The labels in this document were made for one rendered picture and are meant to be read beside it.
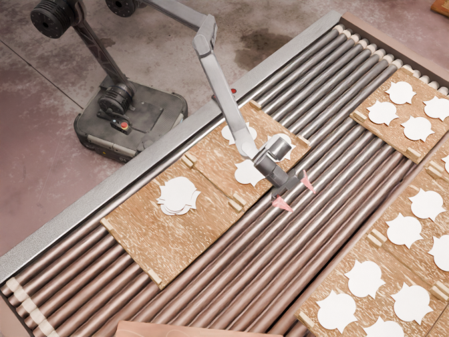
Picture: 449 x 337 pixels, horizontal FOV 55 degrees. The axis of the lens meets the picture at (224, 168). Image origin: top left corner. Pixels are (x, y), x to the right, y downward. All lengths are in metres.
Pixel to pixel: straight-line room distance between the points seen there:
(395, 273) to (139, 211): 0.95
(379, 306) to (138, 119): 1.80
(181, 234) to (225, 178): 0.29
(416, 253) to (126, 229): 1.06
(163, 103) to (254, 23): 1.29
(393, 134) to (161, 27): 2.30
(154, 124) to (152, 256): 1.30
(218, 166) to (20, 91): 2.07
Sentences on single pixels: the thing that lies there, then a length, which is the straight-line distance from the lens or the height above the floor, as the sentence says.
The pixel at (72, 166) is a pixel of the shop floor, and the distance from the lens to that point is 2.95.
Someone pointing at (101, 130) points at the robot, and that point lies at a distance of 2.76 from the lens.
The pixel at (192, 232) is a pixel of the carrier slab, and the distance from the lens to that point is 1.59.
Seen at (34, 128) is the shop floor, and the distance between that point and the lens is 3.21.
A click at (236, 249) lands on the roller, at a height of 0.92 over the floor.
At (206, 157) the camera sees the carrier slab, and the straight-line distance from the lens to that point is 1.74.
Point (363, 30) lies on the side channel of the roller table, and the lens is 2.36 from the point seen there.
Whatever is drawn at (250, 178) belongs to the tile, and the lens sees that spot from 1.68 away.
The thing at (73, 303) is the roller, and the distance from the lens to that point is 1.59.
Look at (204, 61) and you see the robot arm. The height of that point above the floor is 1.38.
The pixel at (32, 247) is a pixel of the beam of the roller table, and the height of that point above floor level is 0.91.
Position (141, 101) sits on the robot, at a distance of 2.83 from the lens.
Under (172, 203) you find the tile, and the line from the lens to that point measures 1.60.
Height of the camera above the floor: 2.40
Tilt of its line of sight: 59 degrees down
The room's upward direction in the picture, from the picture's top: 3 degrees clockwise
